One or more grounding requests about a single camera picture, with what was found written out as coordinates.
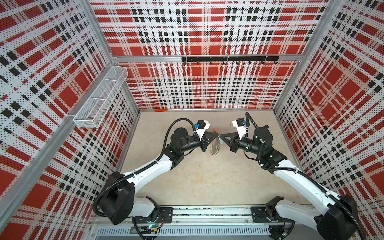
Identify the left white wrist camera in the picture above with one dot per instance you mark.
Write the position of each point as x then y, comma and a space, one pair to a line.
200, 127

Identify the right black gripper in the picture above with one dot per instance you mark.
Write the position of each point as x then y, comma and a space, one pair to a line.
234, 141

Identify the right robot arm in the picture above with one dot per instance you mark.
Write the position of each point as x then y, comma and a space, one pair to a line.
333, 216

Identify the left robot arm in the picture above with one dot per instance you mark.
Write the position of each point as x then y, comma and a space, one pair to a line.
118, 201

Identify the white wire mesh basket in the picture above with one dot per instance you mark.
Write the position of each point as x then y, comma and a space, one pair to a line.
93, 111

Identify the black hook rail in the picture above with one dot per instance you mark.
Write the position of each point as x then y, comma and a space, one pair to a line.
260, 59

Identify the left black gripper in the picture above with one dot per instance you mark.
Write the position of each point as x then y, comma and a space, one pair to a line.
204, 141

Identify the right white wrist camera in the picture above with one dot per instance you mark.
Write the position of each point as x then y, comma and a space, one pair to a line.
241, 126

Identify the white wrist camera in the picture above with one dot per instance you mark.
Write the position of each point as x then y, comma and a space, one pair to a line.
241, 126
200, 127

